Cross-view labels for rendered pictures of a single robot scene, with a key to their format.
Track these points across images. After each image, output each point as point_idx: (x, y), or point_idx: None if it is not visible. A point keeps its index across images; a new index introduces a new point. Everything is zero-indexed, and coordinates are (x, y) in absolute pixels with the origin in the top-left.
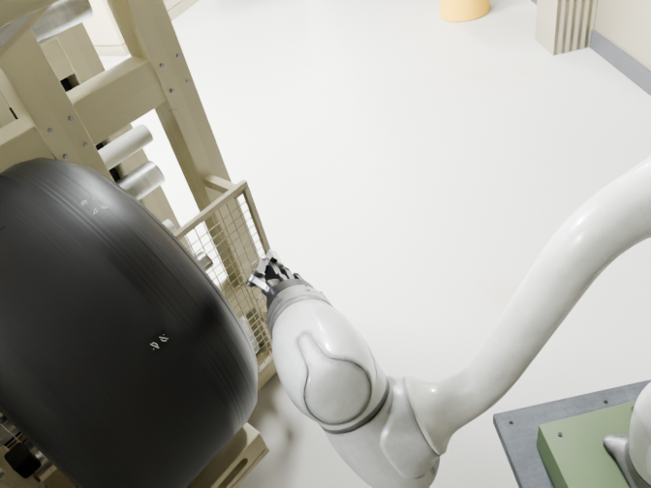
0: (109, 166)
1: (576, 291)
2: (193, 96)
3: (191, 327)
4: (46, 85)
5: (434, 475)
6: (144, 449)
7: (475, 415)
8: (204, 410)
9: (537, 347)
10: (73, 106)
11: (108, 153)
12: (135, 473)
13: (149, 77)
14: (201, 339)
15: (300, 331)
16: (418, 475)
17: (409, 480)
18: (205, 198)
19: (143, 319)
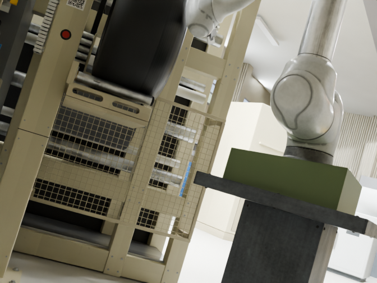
0: (181, 92)
1: None
2: (232, 87)
3: (177, 0)
4: (188, 33)
5: (205, 19)
6: (139, 5)
7: (230, 1)
8: (159, 20)
9: None
10: (190, 46)
11: (184, 88)
12: (130, 8)
13: (221, 65)
14: (176, 4)
15: None
16: (202, 9)
17: (198, 10)
18: (203, 134)
19: None
